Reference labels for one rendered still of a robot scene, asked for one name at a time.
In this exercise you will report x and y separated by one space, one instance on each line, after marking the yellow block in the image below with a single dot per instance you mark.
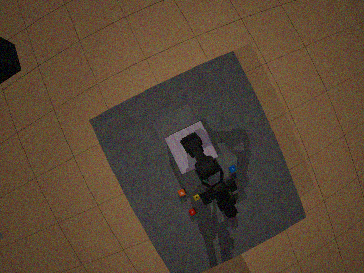
196 197

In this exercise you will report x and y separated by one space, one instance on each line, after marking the orange block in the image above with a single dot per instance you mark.
181 192

